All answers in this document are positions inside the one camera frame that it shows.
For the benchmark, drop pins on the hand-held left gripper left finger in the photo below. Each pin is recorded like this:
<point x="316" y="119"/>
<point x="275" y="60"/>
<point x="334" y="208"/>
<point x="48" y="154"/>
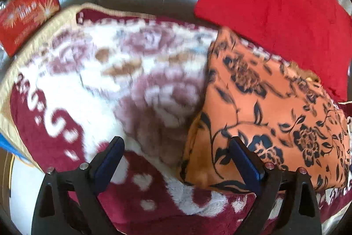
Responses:
<point x="108" y="163"/>

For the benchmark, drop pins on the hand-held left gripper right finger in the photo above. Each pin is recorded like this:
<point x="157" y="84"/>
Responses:
<point x="246" y="163"/>

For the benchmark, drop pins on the orange floral blouse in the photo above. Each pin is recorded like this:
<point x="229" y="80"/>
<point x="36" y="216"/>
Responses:
<point x="275" y="113"/>

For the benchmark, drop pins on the floral plush blanket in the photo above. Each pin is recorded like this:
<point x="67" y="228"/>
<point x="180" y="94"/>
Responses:
<point x="82" y="86"/>

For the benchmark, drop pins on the blue cloth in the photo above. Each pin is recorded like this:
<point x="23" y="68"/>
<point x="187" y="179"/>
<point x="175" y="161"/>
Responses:
<point x="11" y="149"/>

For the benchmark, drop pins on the red knitted garment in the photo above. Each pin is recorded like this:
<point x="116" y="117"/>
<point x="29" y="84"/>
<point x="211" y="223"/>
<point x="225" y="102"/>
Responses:
<point x="269" y="17"/>

